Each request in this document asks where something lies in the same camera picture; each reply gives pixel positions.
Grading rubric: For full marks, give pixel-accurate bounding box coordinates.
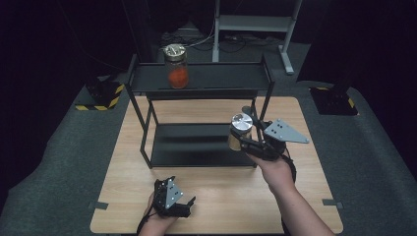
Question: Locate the silver-lidded glass jar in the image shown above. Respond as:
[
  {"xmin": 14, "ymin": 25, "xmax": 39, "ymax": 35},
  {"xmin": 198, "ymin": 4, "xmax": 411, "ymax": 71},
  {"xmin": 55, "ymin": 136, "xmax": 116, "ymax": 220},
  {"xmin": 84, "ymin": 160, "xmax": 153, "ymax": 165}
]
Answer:
[{"xmin": 227, "ymin": 112, "xmax": 255, "ymax": 152}]

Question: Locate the black yellow striped stand base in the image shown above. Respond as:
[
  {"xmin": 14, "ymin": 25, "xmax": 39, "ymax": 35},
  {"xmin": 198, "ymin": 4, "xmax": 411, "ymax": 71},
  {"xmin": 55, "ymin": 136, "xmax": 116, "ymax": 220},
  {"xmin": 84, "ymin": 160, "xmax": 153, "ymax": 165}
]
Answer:
[
  {"xmin": 309, "ymin": 85, "xmax": 359, "ymax": 117},
  {"xmin": 74, "ymin": 76, "xmax": 126, "ymax": 112}
]

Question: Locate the black two-tier metal shelf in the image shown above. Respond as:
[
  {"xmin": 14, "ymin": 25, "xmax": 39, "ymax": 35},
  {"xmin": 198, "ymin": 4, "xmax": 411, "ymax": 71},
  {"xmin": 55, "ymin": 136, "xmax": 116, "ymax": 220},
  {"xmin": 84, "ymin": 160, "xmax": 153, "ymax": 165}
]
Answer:
[{"xmin": 124, "ymin": 53, "xmax": 275, "ymax": 170}]

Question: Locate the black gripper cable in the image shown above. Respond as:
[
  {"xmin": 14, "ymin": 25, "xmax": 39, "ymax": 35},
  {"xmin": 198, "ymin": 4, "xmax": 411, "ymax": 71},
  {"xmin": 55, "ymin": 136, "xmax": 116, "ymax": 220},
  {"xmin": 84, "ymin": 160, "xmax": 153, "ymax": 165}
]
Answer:
[
  {"xmin": 279, "ymin": 147, "xmax": 298, "ymax": 185},
  {"xmin": 136, "ymin": 196, "xmax": 158, "ymax": 236}
]

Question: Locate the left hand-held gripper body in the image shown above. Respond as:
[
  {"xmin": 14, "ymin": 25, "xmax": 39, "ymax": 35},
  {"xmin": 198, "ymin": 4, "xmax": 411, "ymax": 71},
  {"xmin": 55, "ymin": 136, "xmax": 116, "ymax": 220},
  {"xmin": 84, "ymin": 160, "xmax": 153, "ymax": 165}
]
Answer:
[{"xmin": 152, "ymin": 176, "xmax": 193, "ymax": 219}]

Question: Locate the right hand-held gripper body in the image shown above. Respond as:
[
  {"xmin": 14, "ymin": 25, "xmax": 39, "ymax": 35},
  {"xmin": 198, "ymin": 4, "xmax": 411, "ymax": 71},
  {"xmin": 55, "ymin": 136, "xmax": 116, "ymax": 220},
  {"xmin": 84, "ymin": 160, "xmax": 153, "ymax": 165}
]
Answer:
[{"xmin": 244, "ymin": 118, "xmax": 311, "ymax": 162}]

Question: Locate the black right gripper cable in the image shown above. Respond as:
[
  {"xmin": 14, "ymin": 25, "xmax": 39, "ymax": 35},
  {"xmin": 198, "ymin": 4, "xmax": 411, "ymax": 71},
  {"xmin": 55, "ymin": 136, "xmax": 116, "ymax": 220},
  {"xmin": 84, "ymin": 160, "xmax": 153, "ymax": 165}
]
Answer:
[{"xmin": 279, "ymin": 147, "xmax": 298, "ymax": 185}]

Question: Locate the grey metal stand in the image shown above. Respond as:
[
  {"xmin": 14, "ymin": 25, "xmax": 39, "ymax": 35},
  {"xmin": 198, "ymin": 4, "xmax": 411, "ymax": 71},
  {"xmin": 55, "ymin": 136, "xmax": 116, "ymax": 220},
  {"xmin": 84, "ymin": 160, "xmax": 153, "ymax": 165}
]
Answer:
[{"xmin": 210, "ymin": 0, "xmax": 303, "ymax": 76}]

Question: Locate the person's right hand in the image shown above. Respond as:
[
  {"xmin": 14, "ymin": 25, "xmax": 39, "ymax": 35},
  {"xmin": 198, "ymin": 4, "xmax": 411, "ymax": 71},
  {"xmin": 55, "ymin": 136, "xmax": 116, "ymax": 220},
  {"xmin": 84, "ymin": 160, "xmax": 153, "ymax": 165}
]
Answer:
[{"xmin": 246, "ymin": 152, "xmax": 297, "ymax": 195}]

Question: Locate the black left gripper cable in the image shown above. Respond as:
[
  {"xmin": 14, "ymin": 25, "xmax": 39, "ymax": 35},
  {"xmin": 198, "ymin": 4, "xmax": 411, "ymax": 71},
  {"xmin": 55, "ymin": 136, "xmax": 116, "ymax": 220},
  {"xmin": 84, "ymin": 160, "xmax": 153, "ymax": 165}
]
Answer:
[{"xmin": 136, "ymin": 196, "xmax": 158, "ymax": 236}]

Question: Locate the bundle of floor cables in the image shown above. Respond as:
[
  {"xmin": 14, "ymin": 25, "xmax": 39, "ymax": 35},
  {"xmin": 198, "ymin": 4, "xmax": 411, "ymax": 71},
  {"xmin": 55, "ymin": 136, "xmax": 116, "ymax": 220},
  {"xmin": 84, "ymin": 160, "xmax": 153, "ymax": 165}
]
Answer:
[{"xmin": 158, "ymin": 29, "xmax": 283, "ymax": 54}]

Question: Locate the person's left hand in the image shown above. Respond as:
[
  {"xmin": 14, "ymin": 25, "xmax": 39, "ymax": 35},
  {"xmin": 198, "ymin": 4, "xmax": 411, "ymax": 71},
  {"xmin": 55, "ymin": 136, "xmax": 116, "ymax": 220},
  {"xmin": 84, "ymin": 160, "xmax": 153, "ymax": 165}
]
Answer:
[{"xmin": 139, "ymin": 191, "xmax": 180, "ymax": 236}]

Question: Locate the gold-lidded glass jar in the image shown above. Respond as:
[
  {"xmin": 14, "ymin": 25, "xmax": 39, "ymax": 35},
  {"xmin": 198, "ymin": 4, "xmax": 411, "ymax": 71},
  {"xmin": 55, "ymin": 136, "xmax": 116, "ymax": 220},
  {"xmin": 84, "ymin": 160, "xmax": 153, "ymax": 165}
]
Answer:
[{"xmin": 162, "ymin": 43, "xmax": 191, "ymax": 90}]

